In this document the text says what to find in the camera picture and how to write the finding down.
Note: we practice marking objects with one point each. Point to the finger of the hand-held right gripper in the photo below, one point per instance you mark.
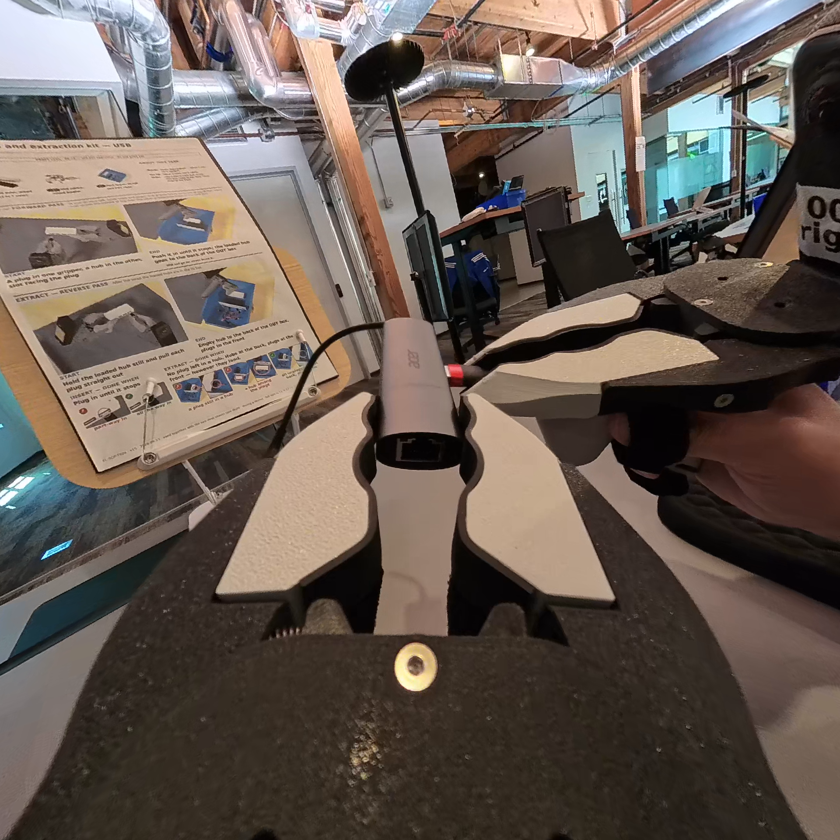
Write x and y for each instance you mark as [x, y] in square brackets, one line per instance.
[577, 318]
[544, 394]

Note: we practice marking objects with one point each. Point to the grey usb hub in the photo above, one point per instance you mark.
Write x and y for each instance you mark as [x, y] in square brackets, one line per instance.
[413, 394]

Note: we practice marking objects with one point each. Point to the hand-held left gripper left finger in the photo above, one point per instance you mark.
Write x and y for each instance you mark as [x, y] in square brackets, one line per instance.
[295, 512]

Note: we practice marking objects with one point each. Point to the wooden pillar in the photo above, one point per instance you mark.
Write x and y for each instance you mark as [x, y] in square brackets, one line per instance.
[359, 197]

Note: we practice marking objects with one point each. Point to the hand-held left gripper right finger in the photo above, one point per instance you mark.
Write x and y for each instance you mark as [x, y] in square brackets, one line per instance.
[531, 518]

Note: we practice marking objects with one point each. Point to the person's right hand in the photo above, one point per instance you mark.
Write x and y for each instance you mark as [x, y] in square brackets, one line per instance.
[774, 459]

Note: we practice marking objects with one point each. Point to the black floor lamp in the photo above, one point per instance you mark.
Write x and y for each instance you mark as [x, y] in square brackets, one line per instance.
[384, 65]

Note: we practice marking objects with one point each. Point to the wooden book stand white base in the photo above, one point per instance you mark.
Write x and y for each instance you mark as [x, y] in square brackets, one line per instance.
[69, 453]

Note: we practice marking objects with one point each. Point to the black framed panel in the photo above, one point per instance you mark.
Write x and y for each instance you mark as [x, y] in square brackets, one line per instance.
[426, 269]

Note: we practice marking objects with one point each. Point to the black computer monitor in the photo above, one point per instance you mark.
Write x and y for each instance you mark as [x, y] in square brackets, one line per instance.
[544, 213]

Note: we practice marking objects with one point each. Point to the black office chair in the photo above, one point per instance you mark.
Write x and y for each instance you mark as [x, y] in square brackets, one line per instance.
[590, 253]

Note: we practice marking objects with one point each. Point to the blue white jacket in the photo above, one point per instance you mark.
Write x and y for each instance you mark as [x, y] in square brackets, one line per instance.
[469, 269]

